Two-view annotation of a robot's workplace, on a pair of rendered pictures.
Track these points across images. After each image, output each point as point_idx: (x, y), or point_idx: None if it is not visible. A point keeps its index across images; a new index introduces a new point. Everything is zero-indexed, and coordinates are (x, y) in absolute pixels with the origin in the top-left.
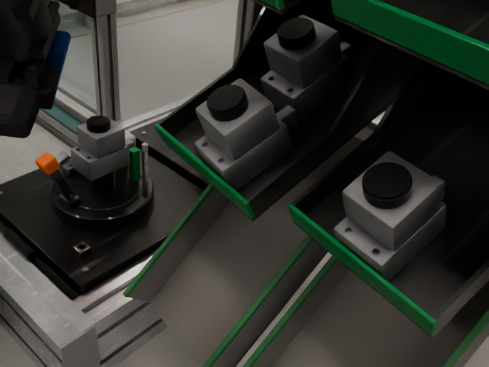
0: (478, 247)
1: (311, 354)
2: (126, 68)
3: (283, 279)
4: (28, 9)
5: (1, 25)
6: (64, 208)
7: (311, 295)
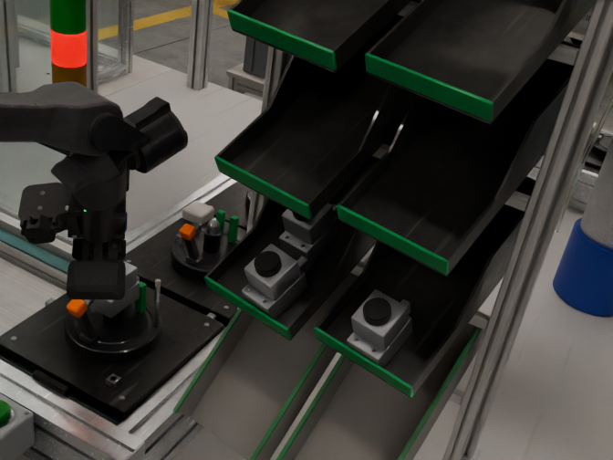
0: (432, 341)
1: (330, 433)
2: None
3: (306, 380)
4: (124, 211)
5: (102, 222)
6: (87, 346)
7: (327, 389)
